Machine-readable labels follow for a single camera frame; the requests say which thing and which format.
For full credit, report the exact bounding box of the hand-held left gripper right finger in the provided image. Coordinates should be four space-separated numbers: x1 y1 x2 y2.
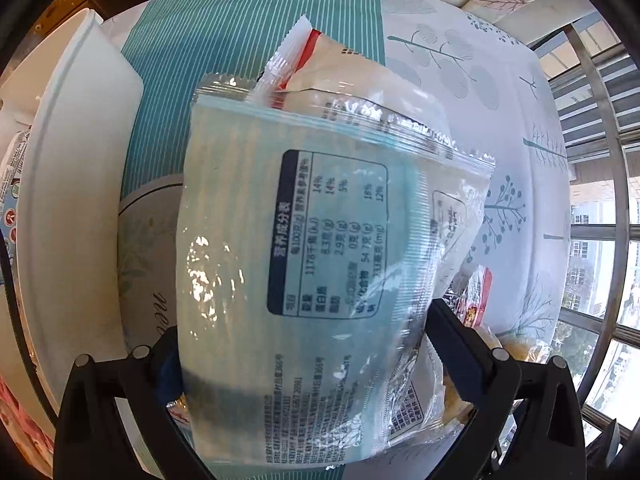
425 300 586 480

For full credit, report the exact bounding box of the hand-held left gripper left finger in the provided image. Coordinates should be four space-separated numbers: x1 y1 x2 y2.
54 327 211 480

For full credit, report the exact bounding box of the clear cracker packet red label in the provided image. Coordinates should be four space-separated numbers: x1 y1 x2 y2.
450 265 493 331

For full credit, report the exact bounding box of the clear bag of yellow puffs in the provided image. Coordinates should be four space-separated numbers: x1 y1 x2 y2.
440 330 556 426

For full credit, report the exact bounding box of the light blue snack packet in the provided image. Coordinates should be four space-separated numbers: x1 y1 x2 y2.
176 74 497 467

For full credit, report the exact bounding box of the white plastic bin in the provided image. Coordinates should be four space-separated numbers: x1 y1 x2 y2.
0 7 166 461

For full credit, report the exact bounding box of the white snack packet red print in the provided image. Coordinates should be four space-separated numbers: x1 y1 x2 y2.
257 15 453 161

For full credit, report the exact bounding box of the metal window grille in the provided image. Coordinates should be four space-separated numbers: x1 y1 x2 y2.
530 10 640 441

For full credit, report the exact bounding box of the blue and white printed tablecloth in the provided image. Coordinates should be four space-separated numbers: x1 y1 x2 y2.
100 0 573 480

